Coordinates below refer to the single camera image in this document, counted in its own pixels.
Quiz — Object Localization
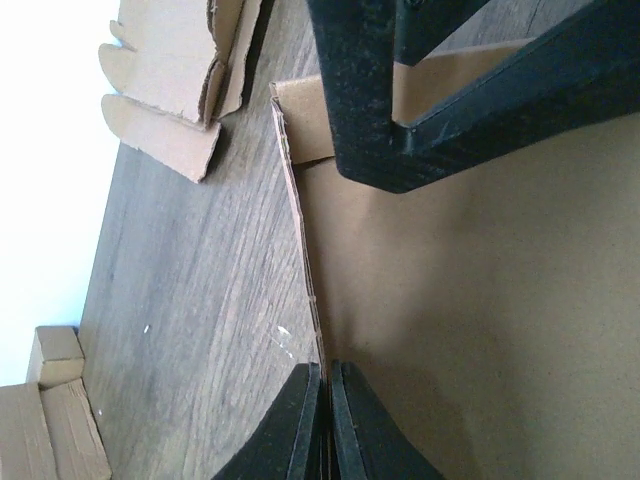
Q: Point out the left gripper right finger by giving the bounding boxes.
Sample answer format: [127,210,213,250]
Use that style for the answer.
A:
[330,360,443,479]

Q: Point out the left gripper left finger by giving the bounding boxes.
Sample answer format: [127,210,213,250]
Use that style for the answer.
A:
[215,363,323,479]

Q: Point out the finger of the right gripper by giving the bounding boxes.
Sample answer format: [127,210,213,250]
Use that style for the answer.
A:
[394,1,639,193]
[308,1,495,180]

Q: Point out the brown cardboard box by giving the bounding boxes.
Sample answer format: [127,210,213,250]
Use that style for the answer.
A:
[268,37,640,480]

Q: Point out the large folded cardboard box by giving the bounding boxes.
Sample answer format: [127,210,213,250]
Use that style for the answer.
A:
[1,379,112,479]

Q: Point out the folded cardboard box middle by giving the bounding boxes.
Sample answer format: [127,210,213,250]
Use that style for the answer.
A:
[26,326,85,390]

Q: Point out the stack of flat cardboard blanks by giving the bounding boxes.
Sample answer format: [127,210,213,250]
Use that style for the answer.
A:
[98,0,261,183]

